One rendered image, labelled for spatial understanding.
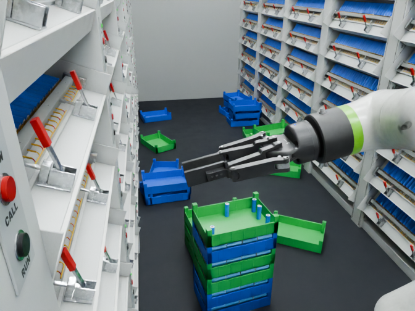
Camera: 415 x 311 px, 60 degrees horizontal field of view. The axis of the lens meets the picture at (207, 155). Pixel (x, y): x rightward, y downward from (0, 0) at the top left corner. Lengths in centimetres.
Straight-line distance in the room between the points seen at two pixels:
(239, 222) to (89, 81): 90
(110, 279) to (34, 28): 61
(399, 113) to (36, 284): 51
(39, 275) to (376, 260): 194
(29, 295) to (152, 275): 161
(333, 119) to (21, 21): 48
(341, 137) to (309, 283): 132
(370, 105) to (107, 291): 65
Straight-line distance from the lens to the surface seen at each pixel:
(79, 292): 58
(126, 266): 115
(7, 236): 26
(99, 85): 89
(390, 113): 63
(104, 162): 96
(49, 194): 46
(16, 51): 31
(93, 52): 88
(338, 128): 65
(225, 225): 151
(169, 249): 203
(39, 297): 32
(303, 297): 183
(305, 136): 64
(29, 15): 42
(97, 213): 76
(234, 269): 152
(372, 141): 68
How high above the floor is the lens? 129
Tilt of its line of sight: 25 degrees down
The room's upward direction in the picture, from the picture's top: straight up
